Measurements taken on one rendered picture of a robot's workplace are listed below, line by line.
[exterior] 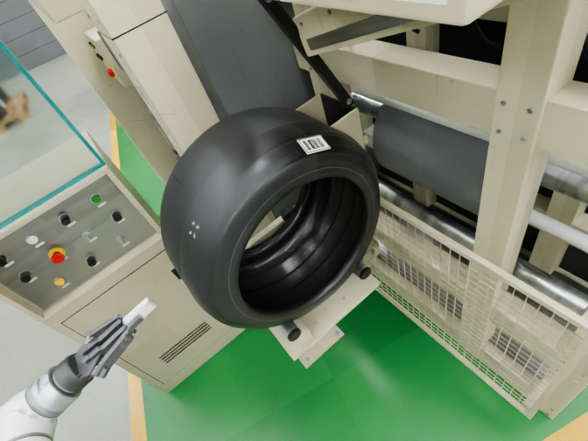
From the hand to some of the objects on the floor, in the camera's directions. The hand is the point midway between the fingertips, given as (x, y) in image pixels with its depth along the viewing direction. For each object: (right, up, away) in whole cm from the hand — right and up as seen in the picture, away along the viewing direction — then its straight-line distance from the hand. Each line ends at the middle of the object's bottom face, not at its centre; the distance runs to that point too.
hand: (140, 312), depth 79 cm
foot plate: (+44, -42, +117) cm, 132 cm away
